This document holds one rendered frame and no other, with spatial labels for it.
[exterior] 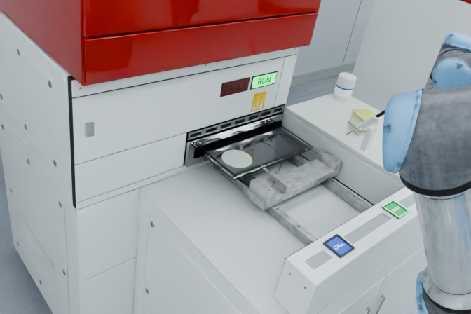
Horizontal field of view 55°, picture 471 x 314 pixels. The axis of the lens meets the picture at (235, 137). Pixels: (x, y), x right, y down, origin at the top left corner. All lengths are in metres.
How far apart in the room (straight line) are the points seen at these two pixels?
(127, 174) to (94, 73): 0.39
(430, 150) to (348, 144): 0.94
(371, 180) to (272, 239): 0.42
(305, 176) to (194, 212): 0.39
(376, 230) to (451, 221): 0.51
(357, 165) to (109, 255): 0.86
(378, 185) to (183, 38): 0.78
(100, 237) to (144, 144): 0.33
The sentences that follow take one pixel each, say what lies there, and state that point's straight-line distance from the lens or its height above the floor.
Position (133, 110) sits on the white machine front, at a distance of 1.27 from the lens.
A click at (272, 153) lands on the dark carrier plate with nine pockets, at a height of 0.90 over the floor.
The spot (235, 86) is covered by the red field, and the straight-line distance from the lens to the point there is 1.47.
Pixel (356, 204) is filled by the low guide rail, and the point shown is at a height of 0.84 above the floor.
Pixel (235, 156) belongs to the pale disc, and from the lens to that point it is 1.48.
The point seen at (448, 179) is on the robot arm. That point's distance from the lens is 0.69.
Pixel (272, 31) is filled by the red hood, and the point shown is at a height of 1.30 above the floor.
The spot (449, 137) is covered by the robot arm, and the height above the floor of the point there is 1.46.
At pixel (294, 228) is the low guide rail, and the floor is 0.84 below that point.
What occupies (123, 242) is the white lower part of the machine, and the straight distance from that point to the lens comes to 1.56.
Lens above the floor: 1.72
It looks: 31 degrees down
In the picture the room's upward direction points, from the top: 10 degrees clockwise
